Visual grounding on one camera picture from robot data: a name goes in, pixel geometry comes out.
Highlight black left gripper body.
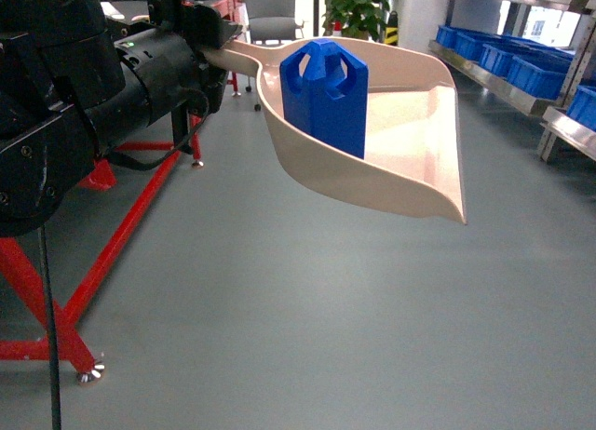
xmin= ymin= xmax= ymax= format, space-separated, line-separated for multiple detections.
xmin=147 ymin=0 xmax=240 ymax=155

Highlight blue plastic block part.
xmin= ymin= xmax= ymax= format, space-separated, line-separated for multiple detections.
xmin=279 ymin=38 xmax=369 ymax=158

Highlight beige plastic dustpan tray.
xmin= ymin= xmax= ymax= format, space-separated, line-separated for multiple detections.
xmin=200 ymin=37 xmax=467 ymax=223

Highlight steel shelf rack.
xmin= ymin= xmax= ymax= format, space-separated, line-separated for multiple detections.
xmin=428 ymin=0 xmax=595 ymax=162

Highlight green potted plant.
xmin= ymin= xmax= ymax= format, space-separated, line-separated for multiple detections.
xmin=322 ymin=0 xmax=390 ymax=42

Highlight yellow black traffic cone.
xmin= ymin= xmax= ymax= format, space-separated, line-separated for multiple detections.
xmin=384 ymin=10 xmax=399 ymax=47

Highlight black cable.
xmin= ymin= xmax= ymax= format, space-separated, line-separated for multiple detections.
xmin=37 ymin=85 xmax=210 ymax=430

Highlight red table frame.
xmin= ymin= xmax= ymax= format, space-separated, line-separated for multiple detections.
xmin=0 ymin=0 xmax=243 ymax=385

